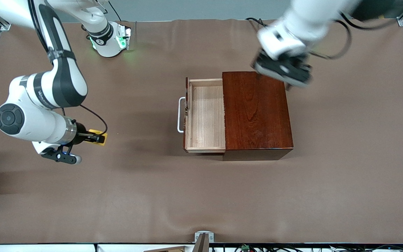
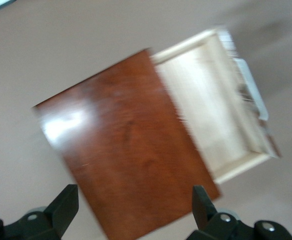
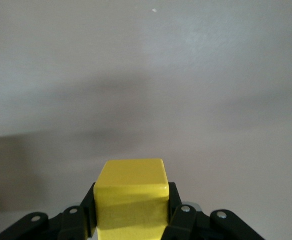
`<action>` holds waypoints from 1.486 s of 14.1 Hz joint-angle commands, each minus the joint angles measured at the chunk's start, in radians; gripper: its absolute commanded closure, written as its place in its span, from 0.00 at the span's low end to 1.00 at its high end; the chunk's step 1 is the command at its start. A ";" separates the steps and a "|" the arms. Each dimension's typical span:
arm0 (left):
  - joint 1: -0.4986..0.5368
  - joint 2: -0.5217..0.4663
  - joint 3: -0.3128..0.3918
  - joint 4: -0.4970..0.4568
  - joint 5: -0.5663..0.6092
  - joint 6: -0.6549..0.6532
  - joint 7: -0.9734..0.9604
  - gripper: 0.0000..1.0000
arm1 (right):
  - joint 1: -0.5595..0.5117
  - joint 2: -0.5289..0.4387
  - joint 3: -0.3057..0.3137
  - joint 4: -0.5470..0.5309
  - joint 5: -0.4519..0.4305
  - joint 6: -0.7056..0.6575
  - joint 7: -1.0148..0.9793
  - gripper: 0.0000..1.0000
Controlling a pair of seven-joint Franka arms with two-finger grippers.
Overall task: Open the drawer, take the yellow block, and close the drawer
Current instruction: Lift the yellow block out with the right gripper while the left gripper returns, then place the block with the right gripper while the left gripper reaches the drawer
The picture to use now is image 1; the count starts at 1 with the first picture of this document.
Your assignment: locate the brown table cloth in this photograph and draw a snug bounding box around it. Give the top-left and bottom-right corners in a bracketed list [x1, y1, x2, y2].
[0, 19, 403, 244]

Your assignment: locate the wooden drawer with white handle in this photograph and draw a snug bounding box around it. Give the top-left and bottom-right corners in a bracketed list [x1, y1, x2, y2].
[177, 77, 227, 154]

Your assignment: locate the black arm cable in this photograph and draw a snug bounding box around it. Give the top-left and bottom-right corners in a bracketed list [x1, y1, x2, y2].
[78, 104, 108, 135]
[309, 12, 352, 61]

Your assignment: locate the yellow wooden block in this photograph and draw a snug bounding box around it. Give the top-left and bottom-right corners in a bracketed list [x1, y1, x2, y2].
[89, 129, 108, 146]

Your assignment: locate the grey metal camera bracket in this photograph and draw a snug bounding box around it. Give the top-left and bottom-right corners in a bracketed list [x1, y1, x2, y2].
[192, 231, 215, 252]

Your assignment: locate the black base cable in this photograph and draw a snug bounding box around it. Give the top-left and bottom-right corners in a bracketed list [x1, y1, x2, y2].
[245, 17, 270, 30]
[109, 0, 123, 22]

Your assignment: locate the light wooden board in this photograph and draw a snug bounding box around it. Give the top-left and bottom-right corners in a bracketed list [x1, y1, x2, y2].
[144, 246, 186, 252]

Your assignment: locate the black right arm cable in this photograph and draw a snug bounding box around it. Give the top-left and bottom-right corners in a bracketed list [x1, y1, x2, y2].
[78, 104, 108, 135]

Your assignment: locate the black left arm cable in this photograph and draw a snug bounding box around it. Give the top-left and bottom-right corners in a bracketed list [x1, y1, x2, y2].
[309, 12, 352, 61]

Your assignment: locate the dark red wooden cabinet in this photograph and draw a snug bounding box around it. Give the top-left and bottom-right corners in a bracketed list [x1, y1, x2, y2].
[221, 71, 295, 161]

